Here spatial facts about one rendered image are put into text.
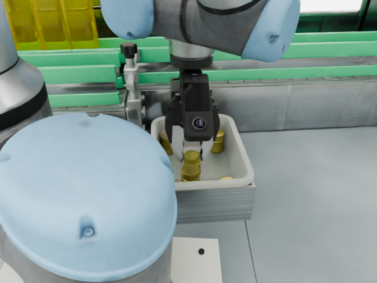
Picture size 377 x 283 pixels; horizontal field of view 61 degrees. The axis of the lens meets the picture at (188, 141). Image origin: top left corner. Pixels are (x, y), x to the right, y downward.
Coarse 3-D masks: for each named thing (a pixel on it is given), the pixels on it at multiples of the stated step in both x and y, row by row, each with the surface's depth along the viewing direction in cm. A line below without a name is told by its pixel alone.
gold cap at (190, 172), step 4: (188, 164) 59; (192, 164) 59; (184, 168) 58; (188, 168) 58; (192, 168) 58; (196, 168) 58; (184, 172) 57; (188, 172) 57; (192, 172) 57; (196, 172) 57; (184, 176) 57; (188, 176) 57; (192, 176) 57; (196, 176) 57; (184, 180) 58; (188, 180) 57; (192, 180) 57; (196, 180) 58
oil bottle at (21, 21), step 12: (12, 0) 61; (24, 0) 61; (12, 12) 62; (24, 12) 62; (12, 24) 63; (24, 24) 64; (24, 36) 65; (36, 36) 65; (24, 48) 66; (36, 48) 66
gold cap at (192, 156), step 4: (188, 152) 62; (192, 152) 62; (196, 152) 62; (184, 156) 61; (188, 156) 61; (192, 156) 61; (196, 156) 61; (200, 156) 61; (184, 160) 61; (188, 160) 60; (192, 160) 60; (196, 160) 60; (200, 160) 61; (184, 164) 62; (196, 164) 61; (200, 164) 62; (200, 168) 63; (200, 172) 63
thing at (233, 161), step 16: (160, 128) 68; (224, 128) 69; (192, 144) 71; (224, 144) 70; (240, 144) 59; (176, 160) 67; (208, 160) 67; (224, 160) 67; (240, 160) 57; (176, 176) 63; (208, 176) 63; (224, 176) 63; (240, 176) 57
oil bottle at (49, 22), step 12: (36, 0) 61; (48, 0) 62; (36, 12) 63; (48, 12) 63; (60, 12) 63; (36, 24) 64; (48, 24) 64; (60, 24) 64; (48, 36) 65; (60, 36) 66; (48, 48) 67; (60, 48) 67
